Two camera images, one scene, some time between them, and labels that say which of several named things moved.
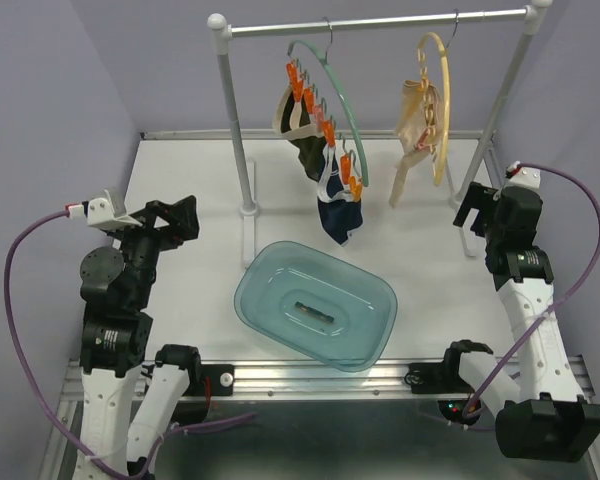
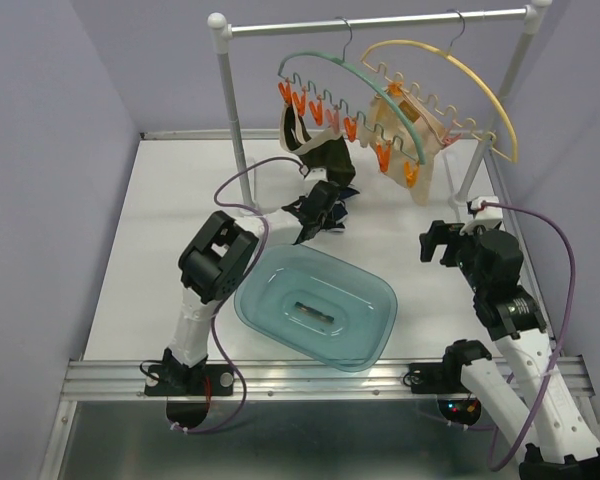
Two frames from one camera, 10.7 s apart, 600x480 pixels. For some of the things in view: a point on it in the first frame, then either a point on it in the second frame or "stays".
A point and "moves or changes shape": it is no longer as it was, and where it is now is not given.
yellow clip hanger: (441, 130) → (450, 126)
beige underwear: (419, 126) moves or changes shape
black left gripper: (184, 220) → (304, 198)
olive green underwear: (294, 119) moves or changes shape
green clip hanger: (306, 93) → (329, 111)
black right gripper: (479, 197) → (443, 232)
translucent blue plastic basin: (326, 307) stays
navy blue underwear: (341, 213) moves or changes shape
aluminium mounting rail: (289, 381) stays
